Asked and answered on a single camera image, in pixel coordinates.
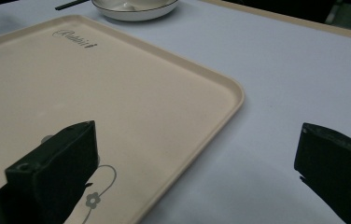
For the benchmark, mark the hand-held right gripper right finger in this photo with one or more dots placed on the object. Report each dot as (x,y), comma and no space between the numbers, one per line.
(338,168)

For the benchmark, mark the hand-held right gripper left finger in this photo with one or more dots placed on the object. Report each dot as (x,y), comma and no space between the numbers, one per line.
(58,168)

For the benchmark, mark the beige plastic tray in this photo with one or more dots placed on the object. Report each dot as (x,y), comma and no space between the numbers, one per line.
(127,99)

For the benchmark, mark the black chopstick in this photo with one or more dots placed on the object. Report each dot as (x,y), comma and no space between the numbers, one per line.
(71,4)

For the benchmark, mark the white bowl with dark rim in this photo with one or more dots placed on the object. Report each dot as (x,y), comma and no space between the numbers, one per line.
(134,9)

